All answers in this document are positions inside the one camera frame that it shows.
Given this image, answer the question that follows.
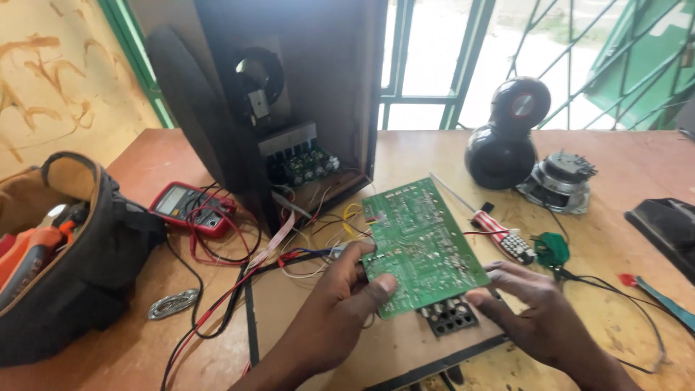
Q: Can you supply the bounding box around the orange handled tool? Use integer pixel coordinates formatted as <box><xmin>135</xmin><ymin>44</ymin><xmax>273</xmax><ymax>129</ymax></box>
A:
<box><xmin>0</xmin><ymin>203</ymin><xmax>88</xmax><ymax>310</ymax></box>

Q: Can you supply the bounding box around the black round twin speaker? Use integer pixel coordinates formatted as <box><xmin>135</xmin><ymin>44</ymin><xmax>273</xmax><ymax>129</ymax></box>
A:
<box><xmin>464</xmin><ymin>76</ymin><xmax>552</xmax><ymax>191</ymax></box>

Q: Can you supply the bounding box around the amplifier board with heatsink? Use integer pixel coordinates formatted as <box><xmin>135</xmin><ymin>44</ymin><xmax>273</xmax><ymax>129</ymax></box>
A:
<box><xmin>258</xmin><ymin>122</ymin><xmax>342</xmax><ymax>188</ymax></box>

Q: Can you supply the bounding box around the black connector panel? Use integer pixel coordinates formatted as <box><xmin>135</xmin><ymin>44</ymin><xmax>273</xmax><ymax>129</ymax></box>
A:
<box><xmin>417</xmin><ymin>295</ymin><xmax>480</xmax><ymax>337</ymax></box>

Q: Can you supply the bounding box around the red digital multimeter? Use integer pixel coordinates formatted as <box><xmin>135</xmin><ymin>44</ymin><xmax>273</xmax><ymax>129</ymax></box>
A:
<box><xmin>149</xmin><ymin>181</ymin><xmax>237</xmax><ymax>239</ymax></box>

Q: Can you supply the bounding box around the green plastic plug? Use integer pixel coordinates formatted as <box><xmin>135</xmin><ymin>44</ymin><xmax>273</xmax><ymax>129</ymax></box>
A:
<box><xmin>532</xmin><ymin>232</ymin><xmax>571</xmax><ymax>268</ymax></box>

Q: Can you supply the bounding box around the open black speaker cabinet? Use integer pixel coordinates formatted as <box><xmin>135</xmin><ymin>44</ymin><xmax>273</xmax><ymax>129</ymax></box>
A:
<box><xmin>146</xmin><ymin>0</ymin><xmax>389</xmax><ymax>237</ymax></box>

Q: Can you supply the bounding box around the teal strap with red tip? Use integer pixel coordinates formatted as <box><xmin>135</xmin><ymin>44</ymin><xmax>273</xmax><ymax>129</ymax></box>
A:
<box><xmin>619</xmin><ymin>273</ymin><xmax>695</xmax><ymax>332</ymax></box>

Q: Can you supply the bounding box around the black tool bag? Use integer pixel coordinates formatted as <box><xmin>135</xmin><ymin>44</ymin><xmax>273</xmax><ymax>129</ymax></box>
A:
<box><xmin>0</xmin><ymin>151</ymin><xmax>168</xmax><ymax>368</ymax></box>

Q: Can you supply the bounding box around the green circuit board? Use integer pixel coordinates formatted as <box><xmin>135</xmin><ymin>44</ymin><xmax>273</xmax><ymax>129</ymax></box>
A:
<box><xmin>361</xmin><ymin>177</ymin><xmax>492</xmax><ymax>320</ymax></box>

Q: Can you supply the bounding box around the red multimeter probe lead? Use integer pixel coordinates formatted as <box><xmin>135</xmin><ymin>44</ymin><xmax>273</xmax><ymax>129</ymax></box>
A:
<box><xmin>160</xmin><ymin>187</ymin><xmax>296</xmax><ymax>391</ymax></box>

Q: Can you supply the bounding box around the person's left hand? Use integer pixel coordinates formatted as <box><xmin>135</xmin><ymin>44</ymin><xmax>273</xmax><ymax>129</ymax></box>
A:
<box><xmin>298</xmin><ymin>241</ymin><xmax>398</xmax><ymax>356</ymax></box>

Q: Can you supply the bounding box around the person's right hand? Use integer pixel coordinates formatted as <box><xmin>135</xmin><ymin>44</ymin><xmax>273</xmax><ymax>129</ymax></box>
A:
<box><xmin>466</xmin><ymin>260</ymin><xmax>584</xmax><ymax>370</ymax></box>

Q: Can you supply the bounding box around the black cable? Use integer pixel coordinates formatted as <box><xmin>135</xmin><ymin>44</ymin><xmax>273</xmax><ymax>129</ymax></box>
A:
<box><xmin>543</xmin><ymin>206</ymin><xmax>667</xmax><ymax>375</ymax></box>

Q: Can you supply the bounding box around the green metal grille gate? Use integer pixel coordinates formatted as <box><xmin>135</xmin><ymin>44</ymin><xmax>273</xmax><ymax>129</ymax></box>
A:
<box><xmin>462</xmin><ymin>0</ymin><xmax>695</xmax><ymax>131</ymax></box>

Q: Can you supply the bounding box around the silver metal ring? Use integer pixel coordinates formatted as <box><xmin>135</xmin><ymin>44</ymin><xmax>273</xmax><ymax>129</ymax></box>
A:
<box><xmin>148</xmin><ymin>288</ymin><xmax>201</xmax><ymax>320</ymax></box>

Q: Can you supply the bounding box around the red white striped screwdriver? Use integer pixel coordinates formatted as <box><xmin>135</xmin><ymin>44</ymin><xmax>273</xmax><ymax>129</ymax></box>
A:
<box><xmin>429</xmin><ymin>173</ymin><xmax>536</xmax><ymax>266</ymax></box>

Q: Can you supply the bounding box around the green window frame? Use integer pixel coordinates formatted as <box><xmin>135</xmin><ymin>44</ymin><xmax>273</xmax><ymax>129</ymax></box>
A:
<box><xmin>98</xmin><ymin>0</ymin><xmax>497</xmax><ymax>131</ymax></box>

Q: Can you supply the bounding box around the bundle of coloured wires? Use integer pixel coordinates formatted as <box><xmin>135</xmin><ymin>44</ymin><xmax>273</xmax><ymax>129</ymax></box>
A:
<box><xmin>247</xmin><ymin>185</ymin><xmax>378</xmax><ymax>280</ymax></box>

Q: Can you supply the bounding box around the black plastic cover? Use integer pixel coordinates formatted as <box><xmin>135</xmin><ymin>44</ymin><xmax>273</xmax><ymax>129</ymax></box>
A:
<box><xmin>624</xmin><ymin>198</ymin><xmax>695</xmax><ymax>286</ymax></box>

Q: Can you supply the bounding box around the silver speaker driver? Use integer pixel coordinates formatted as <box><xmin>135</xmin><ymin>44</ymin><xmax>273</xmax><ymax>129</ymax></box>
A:
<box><xmin>516</xmin><ymin>150</ymin><xmax>598</xmax><ymax>215</ymax></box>

